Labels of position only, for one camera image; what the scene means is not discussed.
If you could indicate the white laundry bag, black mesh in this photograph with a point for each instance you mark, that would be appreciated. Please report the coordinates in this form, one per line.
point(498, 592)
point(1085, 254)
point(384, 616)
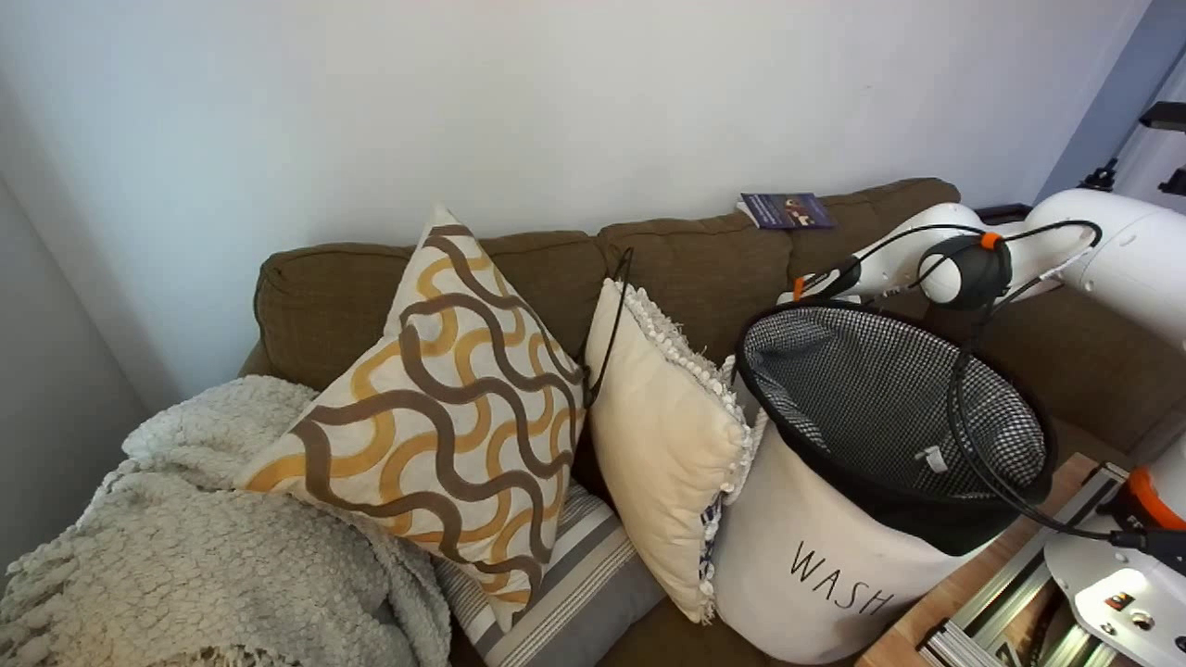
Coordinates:
point(816, 557)

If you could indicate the blue paperback book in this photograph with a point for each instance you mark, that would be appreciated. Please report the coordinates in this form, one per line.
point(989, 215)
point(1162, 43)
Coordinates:
point(787, 209)

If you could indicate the aluminium profile frame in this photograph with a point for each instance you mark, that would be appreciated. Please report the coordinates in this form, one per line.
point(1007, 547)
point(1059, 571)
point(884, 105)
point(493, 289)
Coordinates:
point(1014, 594)

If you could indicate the grey striped cushion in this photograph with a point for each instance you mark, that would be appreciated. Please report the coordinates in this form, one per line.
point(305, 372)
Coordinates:
point(569, 594)

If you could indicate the cream and blue patterned pillow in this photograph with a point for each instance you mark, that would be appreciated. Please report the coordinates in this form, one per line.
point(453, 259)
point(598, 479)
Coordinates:
point(661, 446)

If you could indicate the grey knit blanket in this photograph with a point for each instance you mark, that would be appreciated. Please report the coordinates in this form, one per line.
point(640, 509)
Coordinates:
point(197, 557)

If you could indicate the brown wave pattern pillow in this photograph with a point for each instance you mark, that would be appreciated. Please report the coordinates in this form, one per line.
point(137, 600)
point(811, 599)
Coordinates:
point(431, 419)

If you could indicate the brown fabric sofa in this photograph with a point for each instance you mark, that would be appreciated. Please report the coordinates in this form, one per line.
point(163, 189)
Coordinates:
point(705, 263)

